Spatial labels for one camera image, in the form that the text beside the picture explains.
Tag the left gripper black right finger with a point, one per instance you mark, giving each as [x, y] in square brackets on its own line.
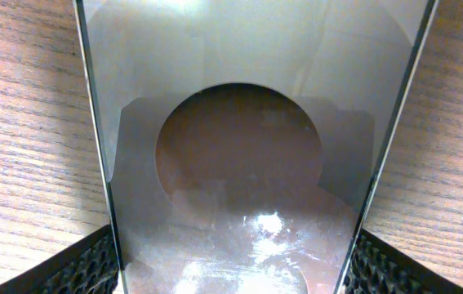
[378, 268]

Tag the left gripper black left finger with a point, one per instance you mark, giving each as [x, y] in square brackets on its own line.
[88, 266]

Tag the Samsung Galaxy smartphone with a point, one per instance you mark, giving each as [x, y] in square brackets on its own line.
[241, 141]

